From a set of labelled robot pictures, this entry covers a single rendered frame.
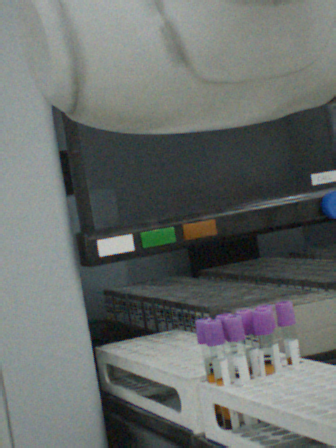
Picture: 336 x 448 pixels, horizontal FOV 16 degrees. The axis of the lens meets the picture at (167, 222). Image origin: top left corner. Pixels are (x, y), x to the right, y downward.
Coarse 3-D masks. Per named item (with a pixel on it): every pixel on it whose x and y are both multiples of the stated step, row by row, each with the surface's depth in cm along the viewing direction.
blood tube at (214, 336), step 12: (204, 324) 98; (216, 324) 98; (216, 336) 98; (216, 348) 98; (216, 360) 98; (216, 372) 98; (228, 372) 99; (216, 384) 99; (228, 384) 99; (228, 408) 99; (228, 420) 99
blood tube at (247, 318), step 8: (240, 312) 101; (248, 312) 101; (248, 320) 101; (248, 328) 101; (248, 336) 101; (248, 344) 101; (256, 344) 101; (248, 352) 101; (256, 352) 101; (256, 360) 101; (256, 368) 101
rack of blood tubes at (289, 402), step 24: (312, 360) 103; (240, 384) 98; (264, 384) 97; (288, 384) 95; (312, 384) 94; (240, 408) 93; (264, 408) 89; (288, 408) 87; (312, 408) 86; (216, 432) 99; (240, 432) 99; (264, 432) 96; (288, 432) 95; (312, 432) 82
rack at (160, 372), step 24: (144, 336) 133; (168, 336) 131; (192, 336) 129; (120, 360) 123; (144, 360) 118; (168, 360) 115; (192, 360) 113; (120, 384) 128; (144, 384) 126; (168, 384) 109; (192, 384) 104; (144, 408) 118; (168, 408) 111; (192, 408) 105
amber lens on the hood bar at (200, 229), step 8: (184, 224) 121; (192, 224) 122; (200, 224) 122; (208, 224) 122; (184, 232) 121; (192, 232) 122; (200, 232) 122; (208, 232) 122; (216, 232) 123; (184, 240) 121
